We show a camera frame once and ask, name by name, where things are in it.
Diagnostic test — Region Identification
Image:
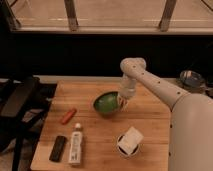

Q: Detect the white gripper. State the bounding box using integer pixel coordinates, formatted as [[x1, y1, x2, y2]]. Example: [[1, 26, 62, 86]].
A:
[[117, 75, 136, 111]]

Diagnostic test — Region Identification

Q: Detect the green ceramic bowl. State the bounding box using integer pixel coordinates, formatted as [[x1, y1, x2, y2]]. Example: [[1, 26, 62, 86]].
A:
[[93, 91, 120, 117]]

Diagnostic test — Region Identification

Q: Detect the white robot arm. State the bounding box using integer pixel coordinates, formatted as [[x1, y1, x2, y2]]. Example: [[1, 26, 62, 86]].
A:
[[118, 58, 213, 171]]

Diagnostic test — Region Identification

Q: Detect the metal bowl at right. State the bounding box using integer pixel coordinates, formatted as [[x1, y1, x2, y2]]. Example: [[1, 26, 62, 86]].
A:
[[180, 70, 205, 93]]

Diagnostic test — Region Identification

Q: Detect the dark cup with white rim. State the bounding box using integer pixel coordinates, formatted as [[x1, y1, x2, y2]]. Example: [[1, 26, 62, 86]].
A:
[[116, 134, 140, 158]]

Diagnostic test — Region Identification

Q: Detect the white tube bottle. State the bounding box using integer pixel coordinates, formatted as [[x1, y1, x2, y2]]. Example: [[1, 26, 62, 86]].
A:
[[68, 123, 83, 166]]

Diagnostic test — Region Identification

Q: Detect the wooden cutting board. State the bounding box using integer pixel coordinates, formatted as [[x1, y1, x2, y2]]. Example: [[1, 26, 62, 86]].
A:
[[31, 81, 170, 171]]

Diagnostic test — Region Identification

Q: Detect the black rectangular remote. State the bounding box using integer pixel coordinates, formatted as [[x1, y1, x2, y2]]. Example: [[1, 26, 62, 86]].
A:
[[49, 136, 67, 162]]

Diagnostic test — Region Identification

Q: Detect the black office chair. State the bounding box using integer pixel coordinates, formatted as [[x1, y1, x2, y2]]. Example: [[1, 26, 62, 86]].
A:
[[0, 76, 56, 171]]

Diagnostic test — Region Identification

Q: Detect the window frame railing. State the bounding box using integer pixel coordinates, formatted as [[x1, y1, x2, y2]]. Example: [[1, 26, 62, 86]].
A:
[[0, 0, 213, 35]]

